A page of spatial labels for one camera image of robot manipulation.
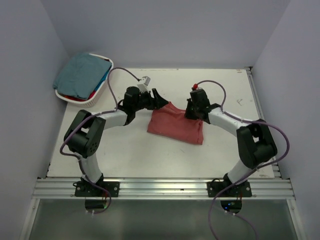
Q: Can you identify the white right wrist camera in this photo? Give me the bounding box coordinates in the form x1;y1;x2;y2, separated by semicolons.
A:
191;83;202;92

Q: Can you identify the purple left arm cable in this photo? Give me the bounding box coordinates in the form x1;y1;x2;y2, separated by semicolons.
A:
59;67;141;208

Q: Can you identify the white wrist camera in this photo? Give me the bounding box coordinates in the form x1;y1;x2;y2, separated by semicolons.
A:
191;83;202;92
137;76;151;93

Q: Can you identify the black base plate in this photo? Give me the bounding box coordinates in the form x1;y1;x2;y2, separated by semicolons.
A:
72;180;120;198
206;179;253;198

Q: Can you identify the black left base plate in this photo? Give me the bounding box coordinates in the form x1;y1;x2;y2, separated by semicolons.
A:
72;180;120;198

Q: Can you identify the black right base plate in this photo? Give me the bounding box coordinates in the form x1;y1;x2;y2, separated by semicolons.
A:
206;179;253;198

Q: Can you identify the blue t shirt in basket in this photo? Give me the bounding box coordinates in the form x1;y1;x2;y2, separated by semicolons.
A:
93;68;111;92

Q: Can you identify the aluminium mounting rail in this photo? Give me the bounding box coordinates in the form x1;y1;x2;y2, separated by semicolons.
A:
32;177;295;200

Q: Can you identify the white perforated laundry basket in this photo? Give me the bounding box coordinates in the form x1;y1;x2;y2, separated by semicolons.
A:
54;54;114;107

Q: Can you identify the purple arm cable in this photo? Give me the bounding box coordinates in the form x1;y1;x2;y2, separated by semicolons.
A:
59;67;141;208
197;79;291;240

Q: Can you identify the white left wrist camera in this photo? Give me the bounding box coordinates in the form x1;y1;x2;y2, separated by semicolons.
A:
137;76;151;93

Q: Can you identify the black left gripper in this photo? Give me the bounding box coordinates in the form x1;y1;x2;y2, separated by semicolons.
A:
133;88;168;112

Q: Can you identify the purple left floor cable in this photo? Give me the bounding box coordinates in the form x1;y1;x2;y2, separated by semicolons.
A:
84;197;112;215

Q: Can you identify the teal t shirt in basket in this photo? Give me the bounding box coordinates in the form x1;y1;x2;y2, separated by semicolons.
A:
52;53;112;99

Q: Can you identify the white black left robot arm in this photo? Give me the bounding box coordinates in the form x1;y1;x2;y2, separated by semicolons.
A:
62;86;169;198

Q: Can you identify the salmon pink t shirt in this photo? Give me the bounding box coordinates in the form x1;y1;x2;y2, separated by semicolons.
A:
147;102;204;145

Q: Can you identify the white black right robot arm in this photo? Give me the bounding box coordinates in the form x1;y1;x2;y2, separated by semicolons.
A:
184;88;278;197

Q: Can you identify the red t shirt in basket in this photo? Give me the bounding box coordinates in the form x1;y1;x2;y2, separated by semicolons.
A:
62;91;96;102

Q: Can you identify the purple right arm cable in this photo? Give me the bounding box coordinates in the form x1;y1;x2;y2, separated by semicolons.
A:
197;79;291;240

